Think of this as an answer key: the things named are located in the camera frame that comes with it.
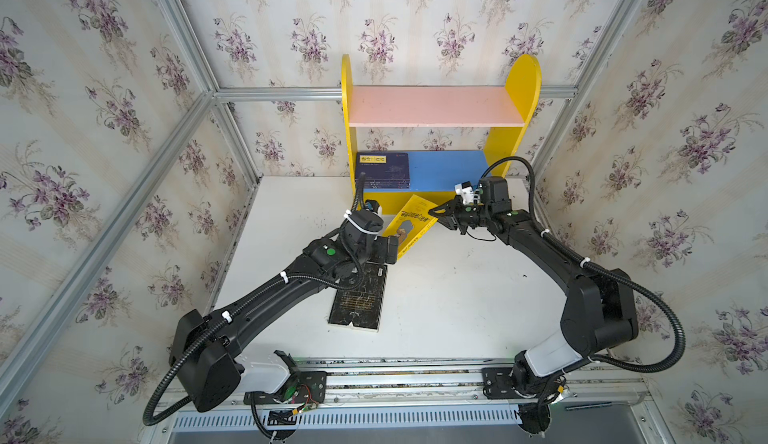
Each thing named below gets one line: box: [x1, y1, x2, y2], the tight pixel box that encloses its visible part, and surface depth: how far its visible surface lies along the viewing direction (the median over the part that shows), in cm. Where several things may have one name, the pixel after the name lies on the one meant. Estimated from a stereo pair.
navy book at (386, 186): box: [363, 185, 410, 189], surface depth 100 cm
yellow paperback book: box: [384, 194, 438, 260], surface depth 86 cm
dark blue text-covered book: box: [356, 152, 410, 180], surface depth 102 cm
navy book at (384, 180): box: [356, 177, 410, 184], surface depth 98 cm
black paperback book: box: [328, 262, 388, 332], surface depth 88 cm
